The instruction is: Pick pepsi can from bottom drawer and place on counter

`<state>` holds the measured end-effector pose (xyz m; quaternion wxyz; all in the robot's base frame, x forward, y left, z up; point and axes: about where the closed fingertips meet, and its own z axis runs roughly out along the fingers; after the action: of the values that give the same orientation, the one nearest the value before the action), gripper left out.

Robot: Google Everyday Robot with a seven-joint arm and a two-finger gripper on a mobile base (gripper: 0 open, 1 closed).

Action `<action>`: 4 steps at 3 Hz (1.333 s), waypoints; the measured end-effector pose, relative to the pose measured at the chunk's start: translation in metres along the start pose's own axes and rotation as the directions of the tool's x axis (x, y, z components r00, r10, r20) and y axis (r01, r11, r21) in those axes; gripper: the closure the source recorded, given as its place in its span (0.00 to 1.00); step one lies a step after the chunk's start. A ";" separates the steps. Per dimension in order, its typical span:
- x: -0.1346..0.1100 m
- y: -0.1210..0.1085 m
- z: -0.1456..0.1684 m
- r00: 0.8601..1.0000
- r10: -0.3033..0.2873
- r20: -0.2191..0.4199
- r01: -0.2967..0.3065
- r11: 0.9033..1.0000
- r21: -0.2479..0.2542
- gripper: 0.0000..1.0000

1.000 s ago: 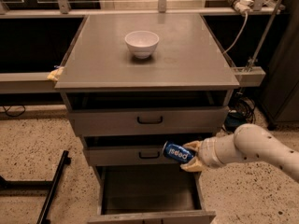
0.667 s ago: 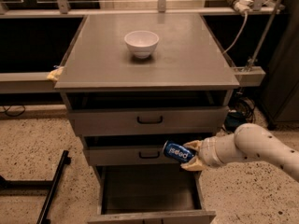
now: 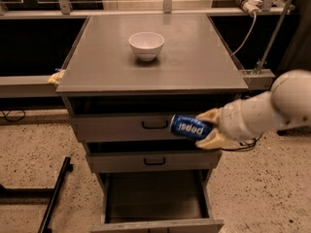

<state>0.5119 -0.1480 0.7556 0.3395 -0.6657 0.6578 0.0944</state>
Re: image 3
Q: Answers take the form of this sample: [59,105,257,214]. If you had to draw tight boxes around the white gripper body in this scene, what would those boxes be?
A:
[218,100,257,142]

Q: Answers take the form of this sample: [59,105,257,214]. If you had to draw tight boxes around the yellow foam corner pad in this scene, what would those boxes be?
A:
[48,70,65,85]

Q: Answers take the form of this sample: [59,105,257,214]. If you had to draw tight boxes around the white ceramic bowl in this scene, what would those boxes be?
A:
[128,32,164,61]

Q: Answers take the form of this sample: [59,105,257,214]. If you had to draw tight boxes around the thin metal pole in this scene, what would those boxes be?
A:
[252,0,293,75]

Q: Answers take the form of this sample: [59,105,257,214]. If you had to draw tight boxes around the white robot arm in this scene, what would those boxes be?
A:
[195,70,311,150]

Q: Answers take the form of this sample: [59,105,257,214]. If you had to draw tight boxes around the dark grey side cabinet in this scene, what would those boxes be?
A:
[277,0,311,74]

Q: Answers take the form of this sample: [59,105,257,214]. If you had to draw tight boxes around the black floor cable left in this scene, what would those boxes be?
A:
[0,109,27,122]

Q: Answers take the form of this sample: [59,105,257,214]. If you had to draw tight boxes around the middle grey drawer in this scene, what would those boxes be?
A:
[86,150,222,173]

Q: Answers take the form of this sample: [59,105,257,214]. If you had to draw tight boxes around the bottom grey drawer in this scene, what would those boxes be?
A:
[90,170,224,233]

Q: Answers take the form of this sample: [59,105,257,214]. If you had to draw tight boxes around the black cable bundle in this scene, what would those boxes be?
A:
[222,133,265,152]

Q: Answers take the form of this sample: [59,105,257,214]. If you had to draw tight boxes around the white power cable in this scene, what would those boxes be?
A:
[229,11,259,57]

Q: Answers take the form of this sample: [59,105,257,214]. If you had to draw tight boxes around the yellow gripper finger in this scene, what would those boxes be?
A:
[195,108,221,125]
[195,128,229,150]

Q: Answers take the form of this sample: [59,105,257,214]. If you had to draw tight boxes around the grey horizontal rail beam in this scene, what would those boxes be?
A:
[0,76,57,98]

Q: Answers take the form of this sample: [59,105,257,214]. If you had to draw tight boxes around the grey drawer cabinet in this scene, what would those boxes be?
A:
[55,14,250,233]

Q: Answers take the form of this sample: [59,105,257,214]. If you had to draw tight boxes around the black metal floor stand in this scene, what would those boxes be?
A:
[0,156,74,233]

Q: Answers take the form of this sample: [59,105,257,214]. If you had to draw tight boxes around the grey drawer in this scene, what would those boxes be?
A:
[86,150,222,173]
[71,114,199,143]
[90,170,224,233]

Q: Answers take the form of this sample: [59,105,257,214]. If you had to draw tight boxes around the white power strip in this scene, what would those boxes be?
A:
[234,0,262,17]

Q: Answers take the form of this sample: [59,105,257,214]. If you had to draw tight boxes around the blue pepsi can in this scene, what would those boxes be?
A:
[170,115,212,140]

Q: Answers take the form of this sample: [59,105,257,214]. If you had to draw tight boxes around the top grey drawer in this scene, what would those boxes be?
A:
[71,114,199,143]

